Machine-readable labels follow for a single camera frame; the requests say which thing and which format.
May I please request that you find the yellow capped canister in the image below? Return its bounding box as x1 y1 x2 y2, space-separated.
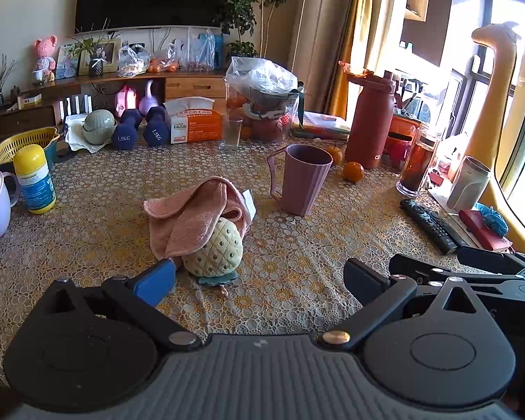
13 144 57 215

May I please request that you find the purple kettlebell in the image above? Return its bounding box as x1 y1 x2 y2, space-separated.
138 79 165 115

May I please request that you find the teal basin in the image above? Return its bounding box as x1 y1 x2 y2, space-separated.
39 138 62 168

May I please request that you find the potted green plant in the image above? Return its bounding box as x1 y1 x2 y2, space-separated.
213 0 296 60

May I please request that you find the clear glass tumbler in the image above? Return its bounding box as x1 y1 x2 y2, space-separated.
219 115 244 152

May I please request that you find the round orange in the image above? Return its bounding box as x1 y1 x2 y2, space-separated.
342 161 365 183

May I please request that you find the yellow colander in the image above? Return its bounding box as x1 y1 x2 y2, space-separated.
0 126 61 166

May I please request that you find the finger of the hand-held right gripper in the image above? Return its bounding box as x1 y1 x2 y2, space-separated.
388 253 515 292
456 246 525 274

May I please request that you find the yellow curtain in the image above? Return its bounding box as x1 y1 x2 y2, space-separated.
328 0 380 119

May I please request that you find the orange container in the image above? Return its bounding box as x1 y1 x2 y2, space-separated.
384 116 421 170

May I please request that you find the pineapple plush toy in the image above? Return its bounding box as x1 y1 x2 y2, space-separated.
182 217 244 288

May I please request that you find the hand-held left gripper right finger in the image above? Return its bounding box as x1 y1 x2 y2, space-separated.
317 257 483 351

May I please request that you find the pink towel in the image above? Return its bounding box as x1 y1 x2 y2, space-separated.
143 176 257 263

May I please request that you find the red water bottle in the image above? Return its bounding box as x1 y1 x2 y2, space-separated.
339 60 400 170

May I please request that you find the pink bear figure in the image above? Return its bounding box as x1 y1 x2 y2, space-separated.
32 36 58 83

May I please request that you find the window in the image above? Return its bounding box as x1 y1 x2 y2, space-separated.
446 0 525 211

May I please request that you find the wooden television cabinet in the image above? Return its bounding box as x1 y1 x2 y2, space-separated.
0 68 228 141

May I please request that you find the plastic bag of oranges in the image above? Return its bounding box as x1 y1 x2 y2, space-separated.
147 39 180 74

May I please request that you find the plastic bag of snacks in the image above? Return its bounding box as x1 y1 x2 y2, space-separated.
116 44 152 78

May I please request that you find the yellow giraffe figure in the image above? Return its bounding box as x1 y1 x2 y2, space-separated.
469 20 525 257

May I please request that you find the pink toy case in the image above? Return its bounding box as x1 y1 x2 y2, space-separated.
114 85 139 119

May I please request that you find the picture card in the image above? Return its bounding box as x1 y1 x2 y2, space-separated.
54 43 82 80

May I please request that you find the clear plastic bag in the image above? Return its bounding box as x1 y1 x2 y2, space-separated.
180 27 217 71

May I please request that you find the white cloth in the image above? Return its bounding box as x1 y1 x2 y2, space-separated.
65 115 114 154

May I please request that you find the grey tumbler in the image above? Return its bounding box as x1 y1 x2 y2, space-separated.
446 155 492 212

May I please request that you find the blue mesh scrunchie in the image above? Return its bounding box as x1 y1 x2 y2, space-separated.
476 204 509 233

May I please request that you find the orange tissue box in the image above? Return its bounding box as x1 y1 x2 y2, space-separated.
163 97 223 145

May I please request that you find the green bowl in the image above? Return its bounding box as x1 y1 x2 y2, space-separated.
82 109 118 146

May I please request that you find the white picket fence ornament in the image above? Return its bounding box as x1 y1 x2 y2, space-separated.
58 94 93 124

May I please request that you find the glass of dark tea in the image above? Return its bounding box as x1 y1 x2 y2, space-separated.
396 128 442 198

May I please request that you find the red notebook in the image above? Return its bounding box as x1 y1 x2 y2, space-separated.
458 209 513 253

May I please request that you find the small vase with plant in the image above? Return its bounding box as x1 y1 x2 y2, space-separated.
70 20 121 78

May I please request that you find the wooden photo frame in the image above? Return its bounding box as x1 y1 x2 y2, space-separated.
78 38 123 76

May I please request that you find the plastic bag of fruit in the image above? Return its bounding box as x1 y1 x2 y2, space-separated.
224 56 306 143

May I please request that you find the black remote control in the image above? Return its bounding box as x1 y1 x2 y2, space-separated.
400 198 470 255

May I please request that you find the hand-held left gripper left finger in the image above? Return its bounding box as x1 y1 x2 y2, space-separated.
44 258 203 354

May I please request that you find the clear glass jar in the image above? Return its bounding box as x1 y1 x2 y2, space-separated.
419 121 446 152

